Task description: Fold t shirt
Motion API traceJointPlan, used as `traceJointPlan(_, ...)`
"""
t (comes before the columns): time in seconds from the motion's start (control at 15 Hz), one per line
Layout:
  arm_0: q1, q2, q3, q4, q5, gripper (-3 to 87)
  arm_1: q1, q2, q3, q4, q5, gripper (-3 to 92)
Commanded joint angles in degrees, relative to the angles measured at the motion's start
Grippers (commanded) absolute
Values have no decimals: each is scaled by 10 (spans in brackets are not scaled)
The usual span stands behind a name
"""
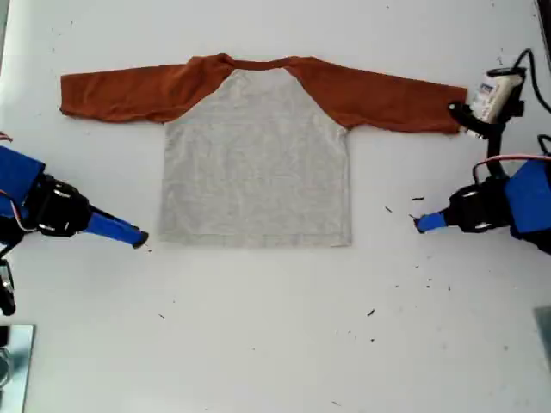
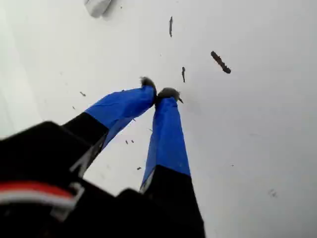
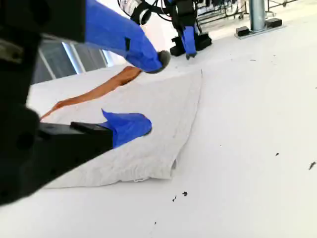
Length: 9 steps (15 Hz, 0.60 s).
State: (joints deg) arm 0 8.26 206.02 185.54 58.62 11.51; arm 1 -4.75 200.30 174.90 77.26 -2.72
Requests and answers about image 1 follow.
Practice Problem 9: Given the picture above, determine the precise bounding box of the grey shirt with brown sleeves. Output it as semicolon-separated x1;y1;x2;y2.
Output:
59;53;469;250

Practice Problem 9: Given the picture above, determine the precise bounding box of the red white arm wire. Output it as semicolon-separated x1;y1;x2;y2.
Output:
472;152;551;184
0;188;31;236

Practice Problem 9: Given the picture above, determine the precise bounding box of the black camera stalk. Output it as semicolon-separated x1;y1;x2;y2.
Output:
447;101;526;180
0;244;17;317

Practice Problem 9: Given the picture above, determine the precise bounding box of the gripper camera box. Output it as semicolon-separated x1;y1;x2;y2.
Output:
0;262;14;298
471;67;525;124

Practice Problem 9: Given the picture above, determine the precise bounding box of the black camera cable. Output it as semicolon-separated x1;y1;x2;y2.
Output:
514;48;551;114

